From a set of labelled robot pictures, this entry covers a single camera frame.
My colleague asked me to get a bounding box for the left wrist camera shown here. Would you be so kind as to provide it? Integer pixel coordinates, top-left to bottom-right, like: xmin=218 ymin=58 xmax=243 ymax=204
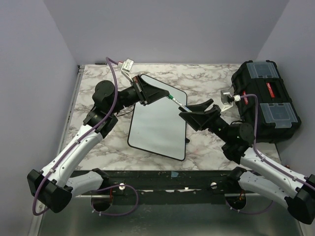
xmin=118 ymin=59 xmax=134 ymax=82

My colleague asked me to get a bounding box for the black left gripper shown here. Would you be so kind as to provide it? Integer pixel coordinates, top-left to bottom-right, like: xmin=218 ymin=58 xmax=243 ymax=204
xmin=110 ymin=74 xmax=169 ymax=114

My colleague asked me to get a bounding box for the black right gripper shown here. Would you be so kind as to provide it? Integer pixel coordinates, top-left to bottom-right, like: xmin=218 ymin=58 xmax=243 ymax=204
xmin=179 ymin=99 xmax=232 ymax=143

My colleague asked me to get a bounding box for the black framed whiteboard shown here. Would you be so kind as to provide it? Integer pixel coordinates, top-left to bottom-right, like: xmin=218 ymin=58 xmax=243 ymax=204
xmin=127 ymin=73 xmax=188 ymax=162

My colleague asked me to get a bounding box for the black plastic toolbox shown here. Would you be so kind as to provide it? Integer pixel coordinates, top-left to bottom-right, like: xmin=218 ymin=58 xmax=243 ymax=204
xmin=231 ymin=60 xmax=301 ymax=144

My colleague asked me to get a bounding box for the green white marker pen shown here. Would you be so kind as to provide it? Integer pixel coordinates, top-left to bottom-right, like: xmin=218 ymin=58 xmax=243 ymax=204
xmin=167 ymin=94 xmax=191 ymax=112

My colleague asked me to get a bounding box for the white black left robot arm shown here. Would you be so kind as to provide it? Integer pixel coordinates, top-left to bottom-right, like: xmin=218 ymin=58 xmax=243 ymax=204
xmin=27 ymin=76 xmax=169 ymax=213

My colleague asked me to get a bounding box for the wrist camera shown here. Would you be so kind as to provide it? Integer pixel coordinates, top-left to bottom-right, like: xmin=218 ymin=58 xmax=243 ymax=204
xmin=220 ymin=90 xmax=241 ymax=112
xmin=118 ymin=59 xmax=134 ymax=82

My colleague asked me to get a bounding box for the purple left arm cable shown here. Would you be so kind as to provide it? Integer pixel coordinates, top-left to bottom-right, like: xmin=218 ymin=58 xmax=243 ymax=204
xmin=33 ymin=57 xmax=140 ymax=217

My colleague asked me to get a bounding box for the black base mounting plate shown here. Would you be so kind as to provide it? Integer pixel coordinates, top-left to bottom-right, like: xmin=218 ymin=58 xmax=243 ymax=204
xmin=83 ymin=168 xmax=243 ymax=205

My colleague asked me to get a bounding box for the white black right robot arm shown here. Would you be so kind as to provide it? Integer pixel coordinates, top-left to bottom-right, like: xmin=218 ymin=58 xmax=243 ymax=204
xmin=179 ymin=99 xmax=315 ymax=225

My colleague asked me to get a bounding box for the aluminium rail left edge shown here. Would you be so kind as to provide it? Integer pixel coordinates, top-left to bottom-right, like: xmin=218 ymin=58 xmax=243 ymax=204
xmin=56 ymin=65 xmax=85 ymax=155

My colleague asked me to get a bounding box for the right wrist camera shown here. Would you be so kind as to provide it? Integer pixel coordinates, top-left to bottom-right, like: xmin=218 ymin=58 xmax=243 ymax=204
xmin=220 ymin=90 xmax=241 ymax=112

